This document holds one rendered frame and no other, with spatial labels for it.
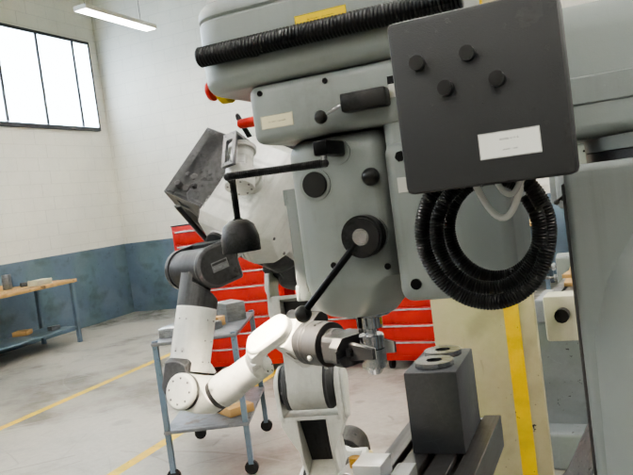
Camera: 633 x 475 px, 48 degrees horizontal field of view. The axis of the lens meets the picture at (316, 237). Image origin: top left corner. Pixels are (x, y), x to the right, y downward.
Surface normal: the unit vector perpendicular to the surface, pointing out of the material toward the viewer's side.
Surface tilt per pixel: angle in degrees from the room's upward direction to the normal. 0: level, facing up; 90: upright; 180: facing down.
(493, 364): 90
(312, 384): 81
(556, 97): 90
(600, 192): 90
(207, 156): 58
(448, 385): 90
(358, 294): 118
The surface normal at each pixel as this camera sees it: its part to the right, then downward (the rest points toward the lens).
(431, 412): -0.36, 0.10
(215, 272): 0.66, -0.09
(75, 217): 0.92, -0.10
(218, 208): -0.25, -0.45
